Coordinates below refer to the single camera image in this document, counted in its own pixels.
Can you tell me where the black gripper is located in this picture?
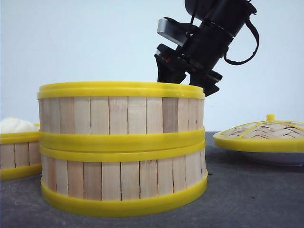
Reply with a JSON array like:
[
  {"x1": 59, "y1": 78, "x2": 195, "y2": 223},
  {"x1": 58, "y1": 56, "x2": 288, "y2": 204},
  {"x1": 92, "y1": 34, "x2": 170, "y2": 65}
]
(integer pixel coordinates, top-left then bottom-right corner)
[{"x1": 154, "y1": 21, "x2": 233, "y2": 96}]

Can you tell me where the bamboo steamer basket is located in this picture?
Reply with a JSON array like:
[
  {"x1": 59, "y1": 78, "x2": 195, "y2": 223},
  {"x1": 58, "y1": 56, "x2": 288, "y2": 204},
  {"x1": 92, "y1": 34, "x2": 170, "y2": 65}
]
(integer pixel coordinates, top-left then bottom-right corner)
[
  {"x1": 38, "y1": 81, "x2": 205, "y2": 154},
  {"x1": 41, "y1": 143, "x2": 208, "y2": 217},
  {"x1": 0, "y1": 123, "x2": 42, "y2": 181}
]

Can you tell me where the woven bamboo steamer lid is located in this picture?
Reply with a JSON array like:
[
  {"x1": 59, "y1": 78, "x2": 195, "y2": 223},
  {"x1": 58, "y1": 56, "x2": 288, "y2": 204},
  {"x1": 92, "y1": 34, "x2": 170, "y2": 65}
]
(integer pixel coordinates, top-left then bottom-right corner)
[{"x1": 213, "y1": 114, "x2": 304, "y2": 153}]

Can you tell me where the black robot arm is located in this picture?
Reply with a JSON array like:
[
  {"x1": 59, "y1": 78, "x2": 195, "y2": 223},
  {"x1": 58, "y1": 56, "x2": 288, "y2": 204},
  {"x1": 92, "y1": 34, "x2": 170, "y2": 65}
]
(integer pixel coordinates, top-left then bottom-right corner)
[{"x1": 154, "y1": 0, "x2": 259, "y2": 96}]

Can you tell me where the white plate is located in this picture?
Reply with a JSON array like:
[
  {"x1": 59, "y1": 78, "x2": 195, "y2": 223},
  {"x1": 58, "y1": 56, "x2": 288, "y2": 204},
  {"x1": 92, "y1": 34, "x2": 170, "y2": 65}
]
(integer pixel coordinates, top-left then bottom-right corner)
[{"x1": 237, "y1": 151, "x2": 304, "y2": 166}]

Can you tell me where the white bun left basket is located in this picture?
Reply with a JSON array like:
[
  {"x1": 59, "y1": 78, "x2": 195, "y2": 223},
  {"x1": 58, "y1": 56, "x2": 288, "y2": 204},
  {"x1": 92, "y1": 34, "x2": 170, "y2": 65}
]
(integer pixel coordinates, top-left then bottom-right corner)
[{"x1": 0, "y1": 117, "x2": 39, "y2": 133}]

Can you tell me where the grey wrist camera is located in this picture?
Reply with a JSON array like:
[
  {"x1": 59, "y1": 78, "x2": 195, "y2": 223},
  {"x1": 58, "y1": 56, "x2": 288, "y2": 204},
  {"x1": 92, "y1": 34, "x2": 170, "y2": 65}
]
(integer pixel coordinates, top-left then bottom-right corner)
[{"x1": 157, "y1": 17, "x2": 190, "y2": 46}]

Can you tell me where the black cable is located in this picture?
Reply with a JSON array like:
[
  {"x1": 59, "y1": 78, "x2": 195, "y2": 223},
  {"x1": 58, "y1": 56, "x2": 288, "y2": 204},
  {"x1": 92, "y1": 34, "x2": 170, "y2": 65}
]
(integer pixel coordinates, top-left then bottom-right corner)
[{"x1": 190, "y1": 0, "x2": 260, "y2": 65}]

